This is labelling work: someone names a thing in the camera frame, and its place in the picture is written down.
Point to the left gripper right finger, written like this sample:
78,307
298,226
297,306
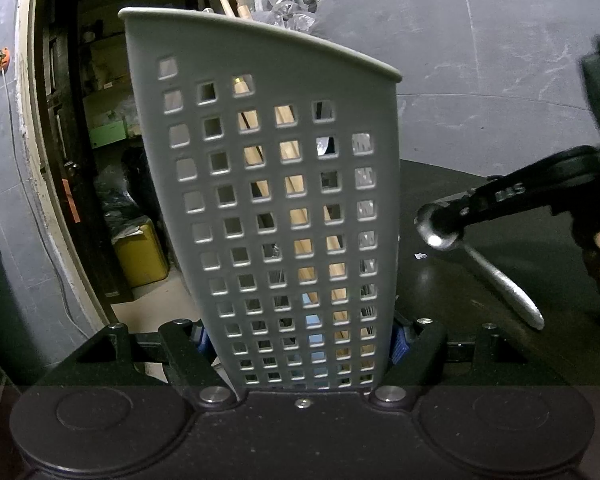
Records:
414,362

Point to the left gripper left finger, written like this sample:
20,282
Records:
188,369

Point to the blue handled spoon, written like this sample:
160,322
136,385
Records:
314,340

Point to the metal spoon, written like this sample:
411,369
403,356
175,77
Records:
430,227

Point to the white perforated utensil basket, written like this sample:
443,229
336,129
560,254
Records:
275,158

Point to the wooden chopstick long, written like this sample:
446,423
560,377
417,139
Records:
227,8

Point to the wooden chopstick purple band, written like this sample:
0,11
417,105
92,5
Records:
244,12

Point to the yellow container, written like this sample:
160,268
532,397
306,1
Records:
139,253

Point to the green box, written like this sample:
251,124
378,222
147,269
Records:
107,134

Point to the plastic bag of dark contents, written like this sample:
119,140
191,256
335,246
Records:
287,17

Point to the orange wall hook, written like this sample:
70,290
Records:
4,60

